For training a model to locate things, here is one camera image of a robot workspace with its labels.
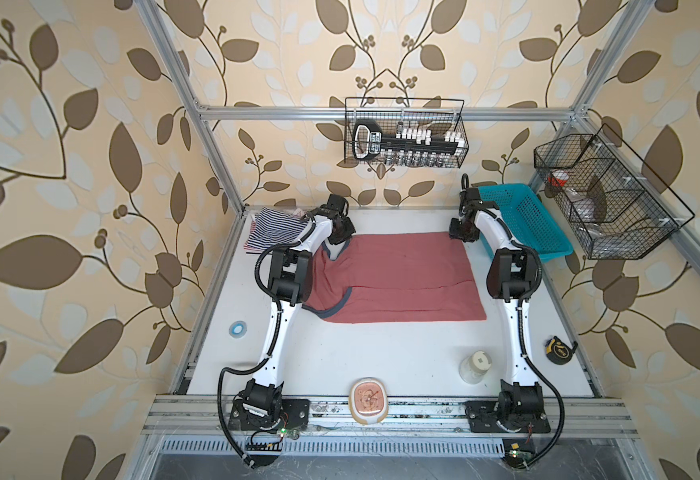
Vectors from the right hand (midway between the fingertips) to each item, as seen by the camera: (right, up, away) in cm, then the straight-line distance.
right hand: (459, 237), depth 110 cm
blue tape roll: (-74, -28, -22) cm, 82 cm away
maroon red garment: (-34, -14, -12) cm, 39 cm away
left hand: (-39, +3, -1) cm, 40 cm away
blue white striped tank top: (-69, +3, -2) cm, 69 cm away
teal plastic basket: (+27, +7, +3) cm, 27 cm away
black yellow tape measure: (+18, -32, -28) cm, 46 cm away
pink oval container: (-35, -42, -37) cm, 66 cm away
